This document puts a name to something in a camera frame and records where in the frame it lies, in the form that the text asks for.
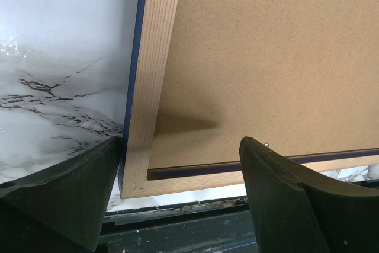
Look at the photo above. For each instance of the blue wooden picture frame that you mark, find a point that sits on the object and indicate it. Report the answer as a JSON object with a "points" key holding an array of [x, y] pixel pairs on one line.
{"points": [[147, 74]]}

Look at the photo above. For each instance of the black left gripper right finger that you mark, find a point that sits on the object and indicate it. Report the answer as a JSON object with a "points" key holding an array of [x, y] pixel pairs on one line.
{"points": [[296, 209]]}

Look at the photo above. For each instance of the brown cardboard backing board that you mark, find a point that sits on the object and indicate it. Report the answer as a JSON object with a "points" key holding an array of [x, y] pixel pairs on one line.
{"points": [[298, 75]]}

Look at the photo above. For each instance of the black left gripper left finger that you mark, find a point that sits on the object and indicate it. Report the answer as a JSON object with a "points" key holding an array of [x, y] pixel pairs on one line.
{"points": [[60, 208]]}

